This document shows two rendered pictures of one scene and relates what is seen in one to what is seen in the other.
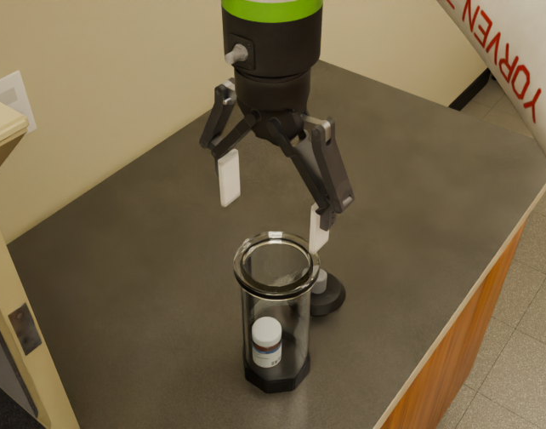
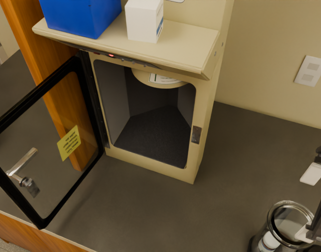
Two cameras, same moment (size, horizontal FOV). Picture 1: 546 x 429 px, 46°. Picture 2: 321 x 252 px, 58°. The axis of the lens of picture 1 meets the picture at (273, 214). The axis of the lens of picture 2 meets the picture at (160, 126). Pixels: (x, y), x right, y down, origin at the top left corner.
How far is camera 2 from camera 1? 25 cm
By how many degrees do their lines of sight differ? 49
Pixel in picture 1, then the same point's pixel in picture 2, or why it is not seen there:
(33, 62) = not seen: outside the picture
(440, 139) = not seen: outside the picture
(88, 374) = (219, 172)
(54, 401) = (191, 163)
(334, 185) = (319, 226)
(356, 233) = not seen: outside the picture
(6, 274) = (201, 113)
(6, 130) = (191, 68)
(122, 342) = (240, 178)
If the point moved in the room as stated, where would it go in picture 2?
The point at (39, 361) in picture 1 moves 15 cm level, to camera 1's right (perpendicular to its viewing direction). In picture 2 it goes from (194, 148) to (215, 196)
